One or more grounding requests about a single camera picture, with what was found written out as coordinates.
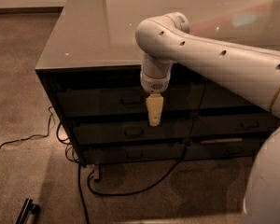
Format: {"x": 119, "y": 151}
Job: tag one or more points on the dark grey drawer cabinet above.
{"x": 93, "y": 46}

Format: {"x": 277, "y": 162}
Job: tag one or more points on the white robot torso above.
{"x": 261, "y": 203}

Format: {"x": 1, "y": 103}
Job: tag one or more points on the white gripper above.
{"x": 154, "y": 84}

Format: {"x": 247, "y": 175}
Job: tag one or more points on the black metal bar object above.
{"x": 29, "y": 213}

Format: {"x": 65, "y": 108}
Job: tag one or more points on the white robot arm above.
{"x": 251, "y": 73}

